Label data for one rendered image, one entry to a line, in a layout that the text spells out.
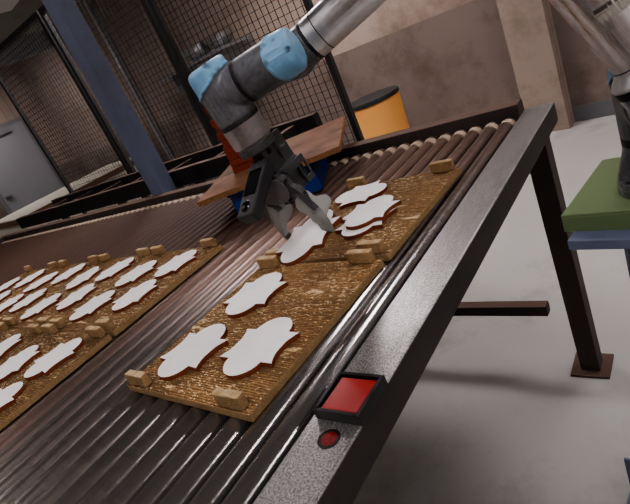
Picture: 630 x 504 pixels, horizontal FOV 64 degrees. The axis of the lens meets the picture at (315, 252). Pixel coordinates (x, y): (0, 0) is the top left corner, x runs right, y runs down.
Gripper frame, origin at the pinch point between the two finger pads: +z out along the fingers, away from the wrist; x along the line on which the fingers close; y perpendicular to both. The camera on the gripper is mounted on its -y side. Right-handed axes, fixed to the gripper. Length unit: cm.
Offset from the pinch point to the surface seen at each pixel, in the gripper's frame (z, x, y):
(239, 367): 5.2, -0.5, -27.9
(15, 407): -2, 54, -47
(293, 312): 8.0, 1.0, -12.3
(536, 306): 86, 4, 70
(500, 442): 107, 14, 30
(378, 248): 9.9, -7.4, 7.0
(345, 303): 9.6, -8.9, -8.9
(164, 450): 5.9, 3.6, -43.7
